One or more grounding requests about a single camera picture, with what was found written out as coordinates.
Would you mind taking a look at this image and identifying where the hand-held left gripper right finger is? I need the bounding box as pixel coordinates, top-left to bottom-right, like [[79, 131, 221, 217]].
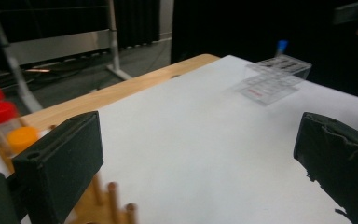
[[293, 111, 358, 224]]

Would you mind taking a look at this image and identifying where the white table cover sheet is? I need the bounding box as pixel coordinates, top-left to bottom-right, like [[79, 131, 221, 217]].
[[0, 55, 358, 224]]

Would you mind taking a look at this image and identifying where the slim blue-capped tube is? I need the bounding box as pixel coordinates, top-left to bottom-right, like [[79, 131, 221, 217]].
[[275, 39, 290, 58]]

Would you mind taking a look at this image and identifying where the large orange-capped tube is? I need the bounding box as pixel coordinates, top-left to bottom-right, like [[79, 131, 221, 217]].
[[7, 126, 40, 157]]

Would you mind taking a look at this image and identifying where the grey metal-framed desk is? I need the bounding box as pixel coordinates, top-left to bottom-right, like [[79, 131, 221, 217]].
[[0, 0, 133, 113]]

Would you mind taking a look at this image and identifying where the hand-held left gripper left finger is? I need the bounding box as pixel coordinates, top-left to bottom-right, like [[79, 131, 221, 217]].
[[12, 110, 104, 224]]

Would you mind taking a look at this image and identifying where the dark pleated curtain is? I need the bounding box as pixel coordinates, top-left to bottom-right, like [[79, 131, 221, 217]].
[[0, 0, 161, 68]]

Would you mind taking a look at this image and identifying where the wooden peg tube rack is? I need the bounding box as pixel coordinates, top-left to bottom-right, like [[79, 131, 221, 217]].
[[0, 119, 138, 224]]

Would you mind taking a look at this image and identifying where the clear plastic tube rack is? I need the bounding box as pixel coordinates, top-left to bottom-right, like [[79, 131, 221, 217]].
[[234, 54, 312, 106]]

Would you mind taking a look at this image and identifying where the black curtain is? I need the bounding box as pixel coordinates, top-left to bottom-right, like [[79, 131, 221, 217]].
[[171, 0, 358, 102]]

